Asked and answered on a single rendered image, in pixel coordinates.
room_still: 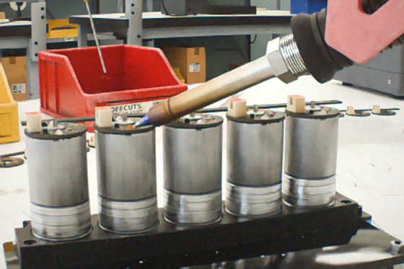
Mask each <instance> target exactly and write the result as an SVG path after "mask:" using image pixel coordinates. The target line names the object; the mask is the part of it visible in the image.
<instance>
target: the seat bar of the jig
mask: <svg viewBox="0 0 404 269"><path fill-rule="evenodd" d="M357 214H358V202H356V201H354V200H352V199H350V198H347V197H346V196H344V195H342V194H340V193H338V192H335V203H334V204H333V205H331V206H327V207H322V208H298V207H295V206H288V205H286V204H285V203H283V202H282V194H281V211H280V212H279V213H276V214H273V215H270V216H264V217H244V216H237V215H234V214H232V213H227V212H226V211H225V200H222V218H221V220H220V221H217V222H216V223H213V224H209V225H204V226H181V225H177V224H172V223H170V222H168V221H165V220H164V207H163V208H158V226H157V227H156V228H154V229H152V230H151V231H144V232H140V233H135V234H124V233H115V232H111V231H106V230H104V229H101V228H100V227H99V214H98V213H94V214H91V219H92V232H91V233H90V234H89V235H87V236H83V237H81V238H78V239H70V240H64V241H56V240H47V239H40V238H37V237H35V236H34V235H32V221H31V220H25V221H23V222H22V227H20V228H14V232H15V244H16V252H17V257H18V260H19V266H20V269H44V268H57V267H61V266H63V267H66V266H71V265H84V264H89V263H101V262H107V261H109V262H111V261H116V260H125V259H126V260H129V259H134V258H139V257H152V256H157V255H166V254H176V253H181V252H190V251H194V250H204V249H208V248H213V247H225V246H231V245H236V244H242V243H247V242H255V241H260V240H265V239H274V238H279V237H287V236H293V235H298V234H301V233H307V232H311V231H319V230H325V229H332V228H334V227H338V226H347V225H351V224H357Z"/></svg>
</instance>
